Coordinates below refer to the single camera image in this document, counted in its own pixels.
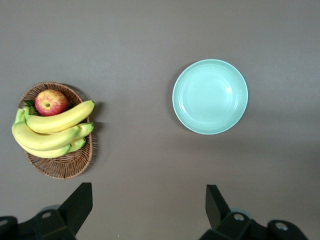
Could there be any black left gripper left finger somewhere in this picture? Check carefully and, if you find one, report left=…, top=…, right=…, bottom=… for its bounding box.
left=0, top=182, right=93, bottom=240

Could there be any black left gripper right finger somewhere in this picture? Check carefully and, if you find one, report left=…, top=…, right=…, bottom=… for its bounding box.
left=198, top=184, right=310, bottom=240

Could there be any pale green round plate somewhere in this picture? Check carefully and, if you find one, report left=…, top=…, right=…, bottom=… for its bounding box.
left=171, top=58, right=249, bottom=136

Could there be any brown wicker basket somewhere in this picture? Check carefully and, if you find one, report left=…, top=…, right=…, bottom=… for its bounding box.
left=18, top=81, right=94, bottom=180

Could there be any yellow banana bunch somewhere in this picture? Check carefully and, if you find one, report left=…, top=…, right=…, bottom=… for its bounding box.
left=11, top=99, right=96, bottom=159

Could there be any red yellow apple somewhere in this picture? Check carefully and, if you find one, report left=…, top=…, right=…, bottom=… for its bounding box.
left=34, top=89, right=69, bottom=117

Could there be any brown table cover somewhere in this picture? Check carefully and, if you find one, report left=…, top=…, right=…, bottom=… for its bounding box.
left=0, top=0, right=320, bottom=240

